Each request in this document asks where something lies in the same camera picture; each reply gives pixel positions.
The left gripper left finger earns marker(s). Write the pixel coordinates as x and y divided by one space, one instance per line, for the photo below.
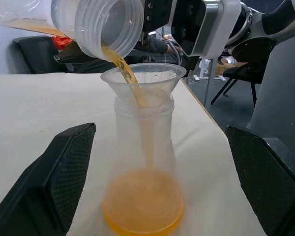
34 191

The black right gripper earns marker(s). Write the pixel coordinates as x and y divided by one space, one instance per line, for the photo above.
158 12

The brown package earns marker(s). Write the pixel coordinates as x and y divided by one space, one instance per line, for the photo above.
226 65

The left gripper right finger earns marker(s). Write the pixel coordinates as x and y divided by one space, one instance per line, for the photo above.
273 184

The red plastic bag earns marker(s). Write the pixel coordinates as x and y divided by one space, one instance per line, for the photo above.
61 43

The person in dark clothing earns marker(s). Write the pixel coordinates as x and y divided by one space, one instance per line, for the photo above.
155 44

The black office chair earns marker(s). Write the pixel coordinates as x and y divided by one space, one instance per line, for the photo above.
32 54

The black chair with thin legs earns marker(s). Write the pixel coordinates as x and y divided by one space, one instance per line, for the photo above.
243 72

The clear plastic jar pouring liquid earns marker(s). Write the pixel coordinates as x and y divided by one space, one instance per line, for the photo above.
100 24

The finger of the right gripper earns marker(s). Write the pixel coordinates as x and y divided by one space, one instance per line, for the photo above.
73 55

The translucent plastic funnel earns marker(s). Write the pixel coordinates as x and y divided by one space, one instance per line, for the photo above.
162 78

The white table leg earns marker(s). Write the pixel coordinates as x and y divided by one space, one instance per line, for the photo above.
209 81

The clear plastic carafe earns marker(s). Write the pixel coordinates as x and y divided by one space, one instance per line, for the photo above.
142 196

